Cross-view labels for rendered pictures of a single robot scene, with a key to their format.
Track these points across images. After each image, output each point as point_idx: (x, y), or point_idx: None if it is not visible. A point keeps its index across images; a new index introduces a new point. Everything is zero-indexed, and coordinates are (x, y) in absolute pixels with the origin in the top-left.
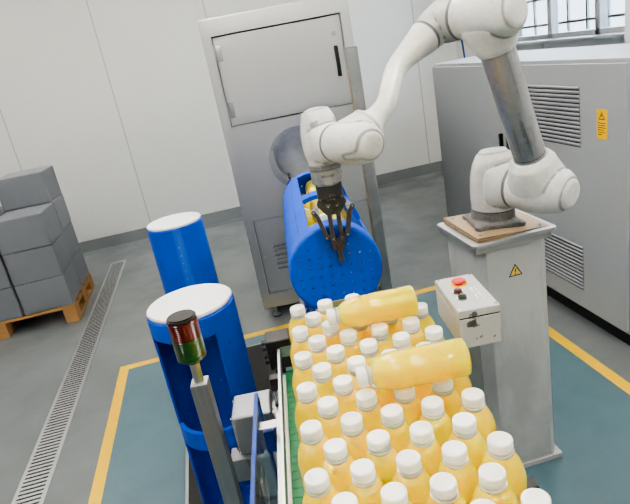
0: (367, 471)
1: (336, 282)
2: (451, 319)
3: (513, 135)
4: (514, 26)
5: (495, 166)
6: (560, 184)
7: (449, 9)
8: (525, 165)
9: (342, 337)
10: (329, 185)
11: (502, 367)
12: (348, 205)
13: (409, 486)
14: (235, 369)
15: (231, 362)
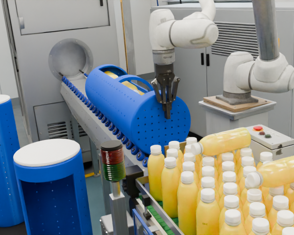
0: None
1: (161, 134)
2: (260, 151)
3: (264, 41)
4: None
5: (243, 63)
6: (289, 73)
7: None
8: (268, 61)
9: (206, 162)
10: (167, 64)
11: None
12: (176, 79)
13: None
14: (83, 201)
15: (81, 196)
